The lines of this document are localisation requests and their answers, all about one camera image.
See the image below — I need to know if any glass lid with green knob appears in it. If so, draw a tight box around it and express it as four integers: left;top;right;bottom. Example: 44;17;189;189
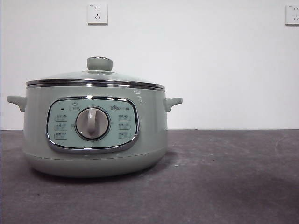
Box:
25;56;165;91

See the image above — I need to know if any pale green electric cooking pot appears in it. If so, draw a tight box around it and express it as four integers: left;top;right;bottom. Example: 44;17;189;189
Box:
7;83;184;179

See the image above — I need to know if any white wall socket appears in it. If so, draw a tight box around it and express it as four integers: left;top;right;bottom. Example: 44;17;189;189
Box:
87;2;109;26
285;4;299;26

